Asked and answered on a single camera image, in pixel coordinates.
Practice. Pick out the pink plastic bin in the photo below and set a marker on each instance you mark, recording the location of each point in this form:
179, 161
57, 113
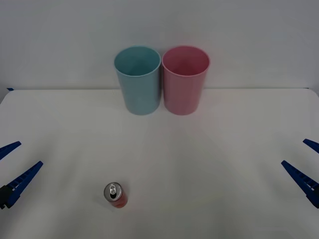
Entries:
183, 95

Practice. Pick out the pale blue plastic bin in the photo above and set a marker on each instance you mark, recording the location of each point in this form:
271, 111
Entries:
142, 94

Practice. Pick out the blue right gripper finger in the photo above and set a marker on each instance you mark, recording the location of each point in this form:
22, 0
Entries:
301, 178
313, 145

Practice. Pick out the red drink can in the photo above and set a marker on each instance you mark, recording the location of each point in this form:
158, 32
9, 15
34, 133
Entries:
117, 198

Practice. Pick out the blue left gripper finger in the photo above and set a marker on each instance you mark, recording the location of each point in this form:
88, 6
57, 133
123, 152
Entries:
22, 179
7, 149

